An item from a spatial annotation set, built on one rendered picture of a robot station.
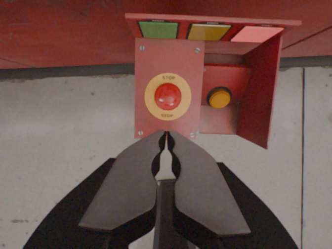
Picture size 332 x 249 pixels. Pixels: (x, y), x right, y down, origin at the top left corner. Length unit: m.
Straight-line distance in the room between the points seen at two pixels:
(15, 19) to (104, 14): 0.17
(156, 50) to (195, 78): 0.07
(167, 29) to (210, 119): 0.19
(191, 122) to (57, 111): 1.07
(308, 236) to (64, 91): 1.91
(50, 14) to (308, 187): 1.54
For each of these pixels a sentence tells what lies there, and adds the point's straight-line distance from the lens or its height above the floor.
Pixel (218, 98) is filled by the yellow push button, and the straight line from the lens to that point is 0.32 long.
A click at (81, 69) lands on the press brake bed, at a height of 0.05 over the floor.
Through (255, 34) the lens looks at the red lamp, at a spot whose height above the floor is 0.81.
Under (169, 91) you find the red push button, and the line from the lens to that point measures 0.24.
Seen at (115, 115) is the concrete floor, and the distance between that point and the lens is 1.09.
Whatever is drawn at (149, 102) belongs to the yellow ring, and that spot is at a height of 0.78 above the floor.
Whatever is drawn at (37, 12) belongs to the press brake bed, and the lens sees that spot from 0.42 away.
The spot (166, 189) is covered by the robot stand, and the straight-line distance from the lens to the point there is 1.06.
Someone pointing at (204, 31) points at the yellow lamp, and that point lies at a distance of 0.24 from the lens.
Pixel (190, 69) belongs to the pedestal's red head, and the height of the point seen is 0.78.
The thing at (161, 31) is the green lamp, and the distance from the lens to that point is 0.24.
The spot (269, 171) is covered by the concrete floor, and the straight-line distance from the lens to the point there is 1.32.
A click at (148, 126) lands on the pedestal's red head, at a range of 0.26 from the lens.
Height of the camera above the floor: 1.04
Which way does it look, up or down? 82 degrees down
